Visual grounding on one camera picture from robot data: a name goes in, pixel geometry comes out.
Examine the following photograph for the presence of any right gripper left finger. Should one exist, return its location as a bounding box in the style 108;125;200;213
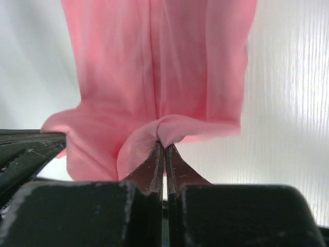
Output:
1;143;164;246

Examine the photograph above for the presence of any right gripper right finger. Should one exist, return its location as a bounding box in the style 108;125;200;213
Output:
166;145;328;246

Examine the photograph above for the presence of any pink t shirt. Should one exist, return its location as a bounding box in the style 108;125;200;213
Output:
42;1;257;181

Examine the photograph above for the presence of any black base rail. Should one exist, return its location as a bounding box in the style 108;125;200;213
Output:
1;129;66;209

